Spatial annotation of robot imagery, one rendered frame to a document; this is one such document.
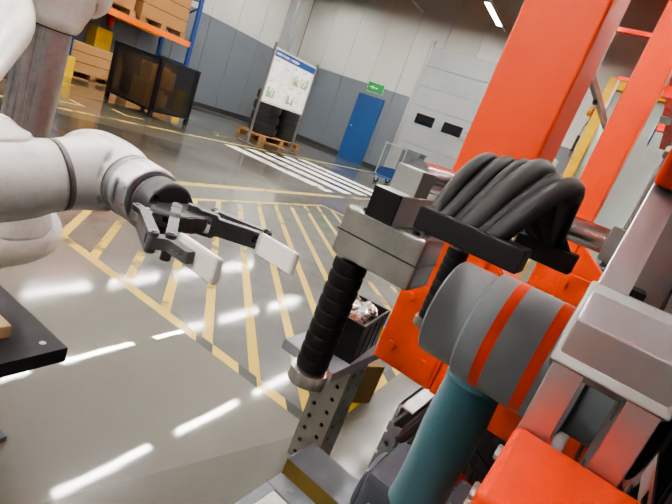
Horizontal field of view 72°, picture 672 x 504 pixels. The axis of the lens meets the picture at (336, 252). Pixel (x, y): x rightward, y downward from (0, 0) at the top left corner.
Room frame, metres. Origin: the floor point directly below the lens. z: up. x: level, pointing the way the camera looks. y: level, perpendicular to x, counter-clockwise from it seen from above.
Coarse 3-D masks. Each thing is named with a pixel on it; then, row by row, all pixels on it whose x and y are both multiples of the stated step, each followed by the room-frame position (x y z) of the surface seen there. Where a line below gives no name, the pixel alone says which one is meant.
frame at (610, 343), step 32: (640, 224) 0.32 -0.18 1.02; (640, 256) 0.30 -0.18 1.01; (608, 288) 0.28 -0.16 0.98; (576, 320) 0.27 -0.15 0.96; (608, 320) 0.26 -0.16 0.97; (640, 320) 0.26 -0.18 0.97; (576, 352) 0.26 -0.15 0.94; (608, 352) 0.26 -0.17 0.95; (640, 352) 0.25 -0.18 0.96; (544, 384) 0.27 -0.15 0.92; (576, 384) 0.26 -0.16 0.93; (608, 384) 0.25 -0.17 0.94; (640, 384) 0.24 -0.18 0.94; (544, 416) 0.26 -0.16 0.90; (608, 416) 0.28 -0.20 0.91; (640, 416) 0.24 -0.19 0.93; (608, 448) 0.24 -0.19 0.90; (640, 448) 0.24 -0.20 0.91; (608, 480) 0.24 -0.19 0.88
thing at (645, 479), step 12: (660, 432) 0.49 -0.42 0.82; (648, 444) 0.49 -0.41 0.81; (660, 444) 0.49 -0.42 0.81; (648, 456) 0.48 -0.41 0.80; (660, 456) 0.37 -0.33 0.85; (636, 468) 0.46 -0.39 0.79; (648, 468) 0.38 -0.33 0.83; (660, 468) 0.36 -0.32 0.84; (624, 480) 0.43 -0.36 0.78; (636, 480) 0.40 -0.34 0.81; (648, 480) 0.36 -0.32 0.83; (660, 480) 0.35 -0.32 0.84; (624, 492) 0.40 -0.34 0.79; (636, 492) 0.39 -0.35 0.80; (648, 492) 0.35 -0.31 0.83; (660, 492) 0.33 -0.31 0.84
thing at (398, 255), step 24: (360, 216) 0.43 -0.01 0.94; (336, 240) 0.44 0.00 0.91; (360, 240) 0.43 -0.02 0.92; (384, 240) 0.42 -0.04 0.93; (408, 240) 0.40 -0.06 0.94; (432, 240) 0.41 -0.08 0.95; (360, 264) 0.42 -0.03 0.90; (384, 264) 0.41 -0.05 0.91; (408, 264) 0.40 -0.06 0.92; (432, 264) 0.43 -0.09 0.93; (408, 288) 0.40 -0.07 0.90
